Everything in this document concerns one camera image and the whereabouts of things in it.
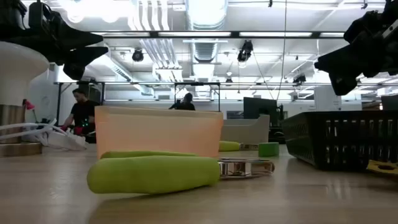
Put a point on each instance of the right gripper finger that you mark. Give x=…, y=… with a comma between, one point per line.
x=345, y=62
x=367, y=26

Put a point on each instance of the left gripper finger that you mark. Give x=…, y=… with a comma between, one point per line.
x=88, y=54
x=81, y=37

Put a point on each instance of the orange translucent plastic bin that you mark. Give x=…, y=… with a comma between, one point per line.
x=155, y=130

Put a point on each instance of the small green eraser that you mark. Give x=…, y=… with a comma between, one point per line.
x=268, y=149

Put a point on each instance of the white plastic bin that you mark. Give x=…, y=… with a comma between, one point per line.
x=245, y=130

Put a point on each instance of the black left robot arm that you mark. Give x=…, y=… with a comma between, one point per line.
x=11, y=18

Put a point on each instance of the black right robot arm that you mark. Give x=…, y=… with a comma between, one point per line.
x=392, y=9

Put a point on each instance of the white round table lamp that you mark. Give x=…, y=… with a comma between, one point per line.
x=18, y=71

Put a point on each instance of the black ceiling spotlight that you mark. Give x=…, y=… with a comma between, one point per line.
x=137, y=55
x=300, y=78

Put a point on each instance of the person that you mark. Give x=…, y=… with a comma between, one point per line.
x=186, y=104
x=82, y=113

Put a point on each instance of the small red lamp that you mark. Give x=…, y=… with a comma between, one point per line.
x=28, y=105

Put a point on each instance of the white power adapter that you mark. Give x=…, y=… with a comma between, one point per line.
x=66, y=141

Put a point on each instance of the black computer monitor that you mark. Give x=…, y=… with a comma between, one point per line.
x=259, y=107

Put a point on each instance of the black overhead camera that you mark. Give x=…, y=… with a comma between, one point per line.
x=245, y=51

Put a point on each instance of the black aluminium rig frame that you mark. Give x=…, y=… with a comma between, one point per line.
x=234, y=34

